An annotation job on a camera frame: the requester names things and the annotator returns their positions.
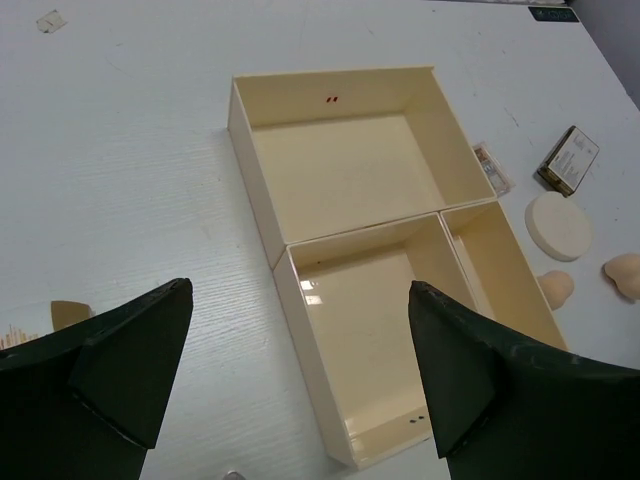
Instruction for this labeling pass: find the colourful eyeshadow palette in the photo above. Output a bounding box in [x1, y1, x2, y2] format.
[473, 142, 515, 197]

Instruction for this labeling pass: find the table corner logo sticker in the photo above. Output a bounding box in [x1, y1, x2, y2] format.
[528, 6, 580, 23]

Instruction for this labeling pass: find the beige makeup sponge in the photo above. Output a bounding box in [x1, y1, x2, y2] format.
[603, 253, 640, 301]
[537, 270, 575, 311]

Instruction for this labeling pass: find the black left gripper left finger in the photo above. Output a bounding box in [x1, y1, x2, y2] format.
[1, 278, 193, 479]

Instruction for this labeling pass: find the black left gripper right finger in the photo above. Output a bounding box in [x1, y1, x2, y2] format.
[408, 281, 639, 479]

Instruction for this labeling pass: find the tape scrap on table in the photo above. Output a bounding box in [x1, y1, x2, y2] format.
[36, 10, 67, 34]

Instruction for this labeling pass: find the white gold sunscreen bottle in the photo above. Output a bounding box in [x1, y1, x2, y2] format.
[0, 299, 96, 351]

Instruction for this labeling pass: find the dark gold makeup box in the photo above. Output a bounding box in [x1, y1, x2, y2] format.
[536, 125, 600, 198]

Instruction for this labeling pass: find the cream compartment organizer box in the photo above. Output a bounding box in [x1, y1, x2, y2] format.
[227, 66, 565, 470]

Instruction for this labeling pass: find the round white powder puff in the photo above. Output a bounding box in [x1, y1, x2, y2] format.
[525, 192, 594, 262]

